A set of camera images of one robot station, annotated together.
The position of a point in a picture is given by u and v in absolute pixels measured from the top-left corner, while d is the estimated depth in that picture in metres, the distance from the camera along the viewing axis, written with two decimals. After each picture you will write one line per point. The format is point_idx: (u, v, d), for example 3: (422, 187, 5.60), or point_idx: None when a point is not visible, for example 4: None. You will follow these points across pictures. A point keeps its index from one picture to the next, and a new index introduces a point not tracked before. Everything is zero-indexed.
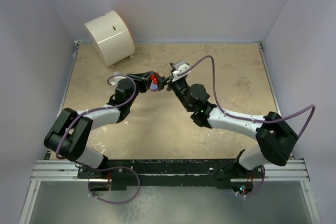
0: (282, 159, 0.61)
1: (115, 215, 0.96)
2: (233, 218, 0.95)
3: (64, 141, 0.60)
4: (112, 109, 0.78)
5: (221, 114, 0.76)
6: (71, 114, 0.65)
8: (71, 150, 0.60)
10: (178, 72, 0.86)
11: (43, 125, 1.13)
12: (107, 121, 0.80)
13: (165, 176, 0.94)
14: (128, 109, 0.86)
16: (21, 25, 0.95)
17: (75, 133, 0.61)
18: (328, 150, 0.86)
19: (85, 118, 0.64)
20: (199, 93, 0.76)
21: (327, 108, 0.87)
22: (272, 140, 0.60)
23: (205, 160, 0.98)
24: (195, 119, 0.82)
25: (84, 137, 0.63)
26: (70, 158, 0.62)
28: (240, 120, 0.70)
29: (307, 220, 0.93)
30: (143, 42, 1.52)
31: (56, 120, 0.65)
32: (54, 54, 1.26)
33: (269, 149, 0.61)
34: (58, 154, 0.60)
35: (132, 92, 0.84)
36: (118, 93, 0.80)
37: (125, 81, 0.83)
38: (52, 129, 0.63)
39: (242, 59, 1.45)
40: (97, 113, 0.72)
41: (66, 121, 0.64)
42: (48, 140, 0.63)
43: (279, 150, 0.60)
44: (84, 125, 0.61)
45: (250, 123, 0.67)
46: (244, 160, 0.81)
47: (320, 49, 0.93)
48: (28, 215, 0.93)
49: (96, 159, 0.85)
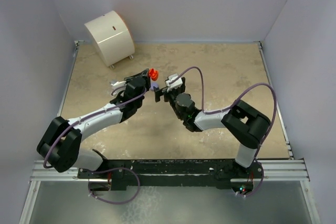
0: (251, 140, 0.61)
1: (115, 216, 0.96)
2: (233, 219, 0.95)
3: (53, 152, 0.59)
4: (113, 111, 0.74)
5: (202, 114, 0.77)
6: (61, 124, 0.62)
8: (58, 162, 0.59)
10: (169, 81, 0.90)
11: (43, 125, 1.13)
12: (108, 124, 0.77)
13: (165, 176, 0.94)
14: (134, 109, 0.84)
16: (21, 25, 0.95)
17: (63, 146, 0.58)
18: (328, 150, 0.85)
19: (74, 131, 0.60)
20: (185, 100, 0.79)
21: (327, 109, 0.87)
22: (237, 123, 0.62)
23: (205, 160, 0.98)
24: (186, 125, 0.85)
25: (72, 150, 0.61)
26: (58, 168, 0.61)
28: (213, 113, 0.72)
29: (307, 220, 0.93)
30: (143, 42, 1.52)
31: (48, 129, 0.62)
32: (54, 54, 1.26)
33: (236, 132, 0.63)
34: (45, 166, 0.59)
35: (142, 91, 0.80)
36: (128, 88, 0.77)
37: (138, 78, 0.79)
38: (43, 139, 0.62)
39: (242, 59, 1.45)
40: (91, 121, 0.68)
41: (56, 131, 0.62)
42: (40, 149, 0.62)
43: (244, 131, 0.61)
44: (72, 138, 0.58)
45: (219, 113, 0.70)
46: (241, 160, 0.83)
47: (321, 49, 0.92)
48: (28, 215, 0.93)
49: (93, 163, 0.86)
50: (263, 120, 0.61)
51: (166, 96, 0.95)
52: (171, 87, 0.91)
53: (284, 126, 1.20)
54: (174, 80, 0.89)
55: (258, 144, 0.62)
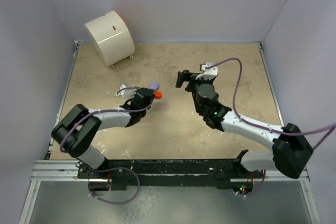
0: (296, 173, 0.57)
1: (115, 216, 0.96)
2: (233, 219, 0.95)
3: (69, 137, 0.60)
4: (124, 113, 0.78)
5: (237, 119, 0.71)
6: (82, 110, 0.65)
8: (74, 146, 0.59)
10: (206, 66, 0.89)
11: (43, 125, 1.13)
12: (116, 124, 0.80)
13: (165, 176, 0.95)
14: (139, 117, 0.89)
16: (21, 25, 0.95)
17: (83, 130, 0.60)
18: (328, 150, 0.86)
19: (95, 117, 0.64)
20: (207, 91, 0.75)
21: (327, 109, 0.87)
22: (290, 153, 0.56)
23: (205, 160, 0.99)
24: (206, 120, 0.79)
25: (90, 137, 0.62)
26: (71, 153, 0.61)
28: (256, 127, 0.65)
29: (307, 220, 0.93)
30: (143, 42, 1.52)
31: (67, 115, 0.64)
32: (54, 54, 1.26)
33: (283, 161, 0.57)
34: (61, 147, 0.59)
35: (148, 102, 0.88)
36: (137, 97, 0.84)
37: (146, 89, 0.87)
38: (61, 123, 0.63)
39: (242, 59, 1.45)
40: (108, 115, 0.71)
41: (76, 117, 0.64)
42: (55, 132, 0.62)
43: (295, 164, 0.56)
44: (93, 124, 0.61)
45: (266, 132, 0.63)
46: (248, 164, 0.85)
47: (321, 49, 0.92)
48: (28, 216, 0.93)
49: (95, 160, 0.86)
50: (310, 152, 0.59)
51: (191, 85, 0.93)
52: (203, 73, 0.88)
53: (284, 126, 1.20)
54: (210, 67, 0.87)
55: (297, 177, 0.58)
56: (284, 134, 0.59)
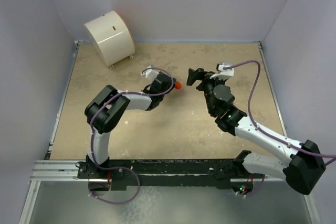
0: (306, 189, 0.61)
1: (115, 215, 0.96)
2: (233, 219, 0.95)
3: (101, 114, 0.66)
4: (145, 96, 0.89)
5: (252, 127, 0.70)
6: (112, 91, 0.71)
8: (105, 121, 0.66)
10: (223, 66, 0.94)
11: (44, 124, 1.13)
12: (138, 106, 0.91)
13: (165, 176, 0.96)
14: (158, 100, 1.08)
16: (21, 25, 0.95)
17: (114, 108, 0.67)
18: (328, 150, 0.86)
19: (124, 97, 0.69)
20: (223, 93, 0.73)
21: (327, 109, 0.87)
22: (305, 172, 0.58)
23: (205, 161, 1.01)
24: (219, 123, 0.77)
25: (119, 114, 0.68)
26: (102, 129, 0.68)
28: (273, 139, 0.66)
29: (307, 220, 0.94)
30: (143, 42, 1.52)
31: (100, 94, 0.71)
32: (54, 54, 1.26)
33: (297, 178, 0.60)
34: (94, 123, 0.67)
35: (166, 87, 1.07)
36: (156, 83, 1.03)
37: (164, 75, 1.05)
38: (93, 101, 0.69)
39: (242, 59, 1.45)
40: (134, 96, 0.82)
41: (106, 96, 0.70)
42: (88, 110, 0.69)
43: (307, 182, 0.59)
44: (123, 103, 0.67)
45: (284, 147, 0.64)
46: (251, 162, 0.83)
47: (322, 49, 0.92)
48: (28, 216, 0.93)
49: (102, 155, 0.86)
50: (322, 169, 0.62)
51: (203, 84, 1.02)
52: (219, 74, 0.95)
53: (284, 126, 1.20)
54: (227, 68, 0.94)
55: (306, 191, 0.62)
56: (303, 152, 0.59)
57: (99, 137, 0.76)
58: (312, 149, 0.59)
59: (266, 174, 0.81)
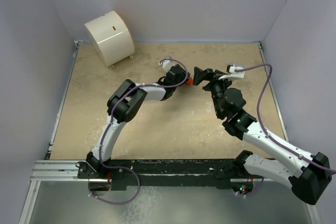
0: (312, 200, 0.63)
1: (115, 215, 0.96)
2: (233, 219, 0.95)
3: (121, 105, 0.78)
4: (160, 88, 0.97)
5: (262, 135, 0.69)
6: (130, 84, 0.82)
8: (125, 112, 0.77)
10: (234, 67, 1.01)
11: (43, 124, 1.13)
12: (153, 97, 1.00)
13: (165, 176, 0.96)
14: (171, 92, 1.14)
16: (21, 25, 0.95)
17: (133, 100, 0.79)
18: (327, 149, 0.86)
19: (142, 90, 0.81)
20: (234, 96, 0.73)
21: (327, 109, 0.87)
22: (314, 184, 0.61)
23: (205, 160, 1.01)
24: (227, 127, 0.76)
25: (138, 105, 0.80)
26: (123, 119, 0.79)
28: (284, 149, 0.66)
29: (307, 220, 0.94)
30: (143, 42, 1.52)
31: (119, 87, 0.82)
32: (54, 54, 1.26)
33: (306, 189, 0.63)
34: (115, 114, 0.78)
35: (179, 80, 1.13)
36: (169, 75, 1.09)
37: (176, 67, 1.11)
38: (114, 95, 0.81)
39: (242, 59, 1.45)
40: (149, 88, 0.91)
41: (126, 89, 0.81)
42: (110, 102, 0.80)
43: (315, 193, 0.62)
44: (140, 95, 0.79)
45: (295, 158, 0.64)
46: (253, 164, 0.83)
47: (321, 49, 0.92)
48: (28, 215, 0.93)
49: (108, 151, 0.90)
50: (329, 181, 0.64)
51: (210, 84, 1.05)
52: (229, 75, 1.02)
53: (284, 126, 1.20)
54: (238, 71, 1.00)
55: (312, 202, 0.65)
56: (314, 164, 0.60)
57: (115, 127, 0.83)
58: (323, 162, 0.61)
59: (266, 178, 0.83)
